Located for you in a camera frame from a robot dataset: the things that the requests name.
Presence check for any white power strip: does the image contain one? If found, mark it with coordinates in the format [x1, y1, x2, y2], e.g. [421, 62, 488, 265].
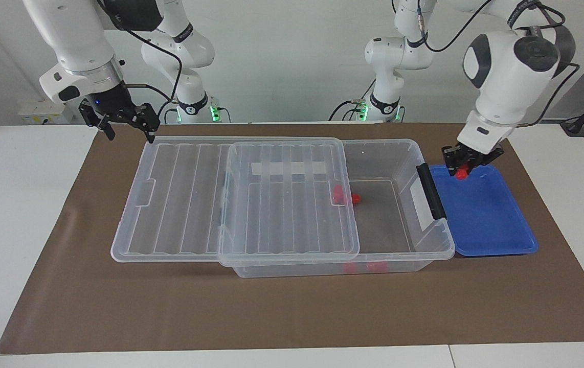
[18, 98, 75, 125]

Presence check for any brown table mat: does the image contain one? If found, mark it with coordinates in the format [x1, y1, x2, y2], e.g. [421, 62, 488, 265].
[0, 123, 584, 355]

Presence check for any clear plastic storage box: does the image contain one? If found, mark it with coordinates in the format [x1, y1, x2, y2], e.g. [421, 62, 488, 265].
[219, 137, 456, 279]

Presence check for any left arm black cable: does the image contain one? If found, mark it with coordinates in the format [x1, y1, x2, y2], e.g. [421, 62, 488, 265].
[415, 0, 580, 127]

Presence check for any blue plastic tray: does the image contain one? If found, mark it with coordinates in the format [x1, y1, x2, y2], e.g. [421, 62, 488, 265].
[429, 164, 539, 258]

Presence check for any black base cable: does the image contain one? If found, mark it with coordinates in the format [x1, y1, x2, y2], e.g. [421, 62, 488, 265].
[159, 100, 177, 124]
[329, 79, 377, 122]

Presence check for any clear ribbed plastic lid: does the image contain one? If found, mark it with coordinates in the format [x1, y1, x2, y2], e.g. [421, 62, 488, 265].
[110, 135, 361, 267]

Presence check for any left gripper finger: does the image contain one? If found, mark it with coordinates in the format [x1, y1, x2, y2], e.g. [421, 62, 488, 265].
[467, 148, 505, 173]
[441, 146, 460, 177]

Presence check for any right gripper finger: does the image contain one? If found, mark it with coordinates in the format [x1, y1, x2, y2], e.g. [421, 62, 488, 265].
[121, 104, 161, 143]
[80, 102, 116, 141]

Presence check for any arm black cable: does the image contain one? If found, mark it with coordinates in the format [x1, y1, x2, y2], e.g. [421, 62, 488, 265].
[99, 0, 184, 103]
[415, 0, 580, 127]

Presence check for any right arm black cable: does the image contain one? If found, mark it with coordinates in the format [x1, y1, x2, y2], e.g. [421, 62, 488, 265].
[99, 0, 184, 103]

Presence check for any black box latch handle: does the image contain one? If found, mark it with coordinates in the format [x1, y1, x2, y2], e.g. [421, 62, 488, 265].
[416, 164, 448, 220]

